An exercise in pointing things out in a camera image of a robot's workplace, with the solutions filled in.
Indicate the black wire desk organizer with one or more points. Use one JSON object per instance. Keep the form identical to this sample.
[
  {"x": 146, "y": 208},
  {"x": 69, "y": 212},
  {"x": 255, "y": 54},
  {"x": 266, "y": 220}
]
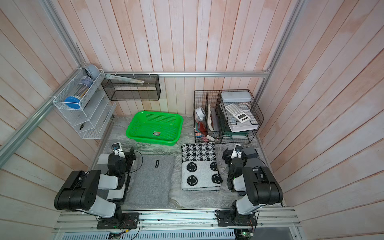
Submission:
[{"x": 220, "y": 126}]

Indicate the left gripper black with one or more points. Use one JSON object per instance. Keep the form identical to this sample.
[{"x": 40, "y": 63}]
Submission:
[{"x": 129, "y": 155}]

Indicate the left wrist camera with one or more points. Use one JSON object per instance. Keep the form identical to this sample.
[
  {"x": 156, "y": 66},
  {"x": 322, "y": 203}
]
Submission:
[{"x": 117, "y": 147}]

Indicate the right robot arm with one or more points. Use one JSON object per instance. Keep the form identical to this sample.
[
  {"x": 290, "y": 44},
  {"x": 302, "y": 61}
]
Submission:
[{"x": 252, "y": 179}]

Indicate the navy grey striped scarf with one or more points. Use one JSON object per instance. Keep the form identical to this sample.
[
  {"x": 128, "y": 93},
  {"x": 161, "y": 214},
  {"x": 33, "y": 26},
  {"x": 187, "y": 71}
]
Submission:
[{"x": 251, "y": 157}]

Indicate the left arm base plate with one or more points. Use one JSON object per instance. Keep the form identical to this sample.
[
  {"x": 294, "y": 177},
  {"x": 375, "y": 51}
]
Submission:
[{"x": 119, "y": 221}]

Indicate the white tape roll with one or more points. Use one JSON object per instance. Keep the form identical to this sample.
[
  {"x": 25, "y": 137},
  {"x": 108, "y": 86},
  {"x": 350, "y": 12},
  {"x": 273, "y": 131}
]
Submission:
[{"x": 200, "y": 114}]

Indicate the white ruler strip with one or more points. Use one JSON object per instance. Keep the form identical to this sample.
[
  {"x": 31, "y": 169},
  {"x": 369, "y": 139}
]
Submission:
[{"x": 124, "y": 80}]

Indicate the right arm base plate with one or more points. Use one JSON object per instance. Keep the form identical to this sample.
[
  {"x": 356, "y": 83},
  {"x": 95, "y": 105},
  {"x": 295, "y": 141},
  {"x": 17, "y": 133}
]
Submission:
[{"x": 231, "y": 219}]

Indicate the aluminium front rail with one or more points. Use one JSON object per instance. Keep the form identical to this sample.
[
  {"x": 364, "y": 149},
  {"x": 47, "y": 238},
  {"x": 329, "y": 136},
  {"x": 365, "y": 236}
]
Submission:
[{"x": 180, "y": 219}]

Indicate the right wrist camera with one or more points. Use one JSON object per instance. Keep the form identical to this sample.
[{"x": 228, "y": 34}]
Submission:
[{"x": 237, "y": 152}]

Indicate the white wire wall shelf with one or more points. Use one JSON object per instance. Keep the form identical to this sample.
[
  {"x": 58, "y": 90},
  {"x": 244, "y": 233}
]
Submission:
[{"x": 91, "y": 120}]

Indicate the black mesh wall basket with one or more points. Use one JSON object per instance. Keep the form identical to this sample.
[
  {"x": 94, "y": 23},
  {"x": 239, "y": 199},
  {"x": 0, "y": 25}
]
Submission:
[{"x": 149, "y": 91}]

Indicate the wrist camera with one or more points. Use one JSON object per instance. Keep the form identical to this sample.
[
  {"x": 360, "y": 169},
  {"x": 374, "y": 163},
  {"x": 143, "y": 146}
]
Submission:
[
  {"x": 117, "y": 147},
  {"x": 237, "y": 152}
]

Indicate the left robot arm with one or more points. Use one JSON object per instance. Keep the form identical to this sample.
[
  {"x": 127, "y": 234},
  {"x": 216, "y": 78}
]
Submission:
[{"x": 95, "y": 193}]

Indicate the blue capped clear tube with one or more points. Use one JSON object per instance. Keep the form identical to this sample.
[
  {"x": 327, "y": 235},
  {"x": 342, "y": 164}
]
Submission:
[{"x": 84, "y": 84}]

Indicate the green plastic basket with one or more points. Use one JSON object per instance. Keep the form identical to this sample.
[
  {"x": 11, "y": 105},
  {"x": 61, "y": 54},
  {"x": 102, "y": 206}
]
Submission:
[{"x": 155, "y": 128}]

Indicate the white calculator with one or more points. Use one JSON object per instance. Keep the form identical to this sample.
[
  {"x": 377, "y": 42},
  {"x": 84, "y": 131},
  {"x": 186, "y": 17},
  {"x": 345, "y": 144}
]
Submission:
[{"x": 238, "y": 113}]

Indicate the smiley houndstooth scarf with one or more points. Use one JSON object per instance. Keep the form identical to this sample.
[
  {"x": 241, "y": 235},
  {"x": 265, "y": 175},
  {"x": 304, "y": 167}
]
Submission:
[{"x": 200, "y": 168}]

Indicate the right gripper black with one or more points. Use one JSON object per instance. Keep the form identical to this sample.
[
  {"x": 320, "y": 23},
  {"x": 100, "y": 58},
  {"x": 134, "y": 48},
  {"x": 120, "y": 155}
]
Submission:
[{"x": 229, "y": 154}]

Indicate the grey round disc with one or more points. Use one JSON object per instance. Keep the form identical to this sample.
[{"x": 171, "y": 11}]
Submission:
[{"x": 92, "y": 71}]

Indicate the white box in organizer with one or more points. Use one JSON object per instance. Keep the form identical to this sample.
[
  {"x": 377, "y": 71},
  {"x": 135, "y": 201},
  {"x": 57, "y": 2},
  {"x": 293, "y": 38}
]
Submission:
[{"x": 236, "y": 97}]

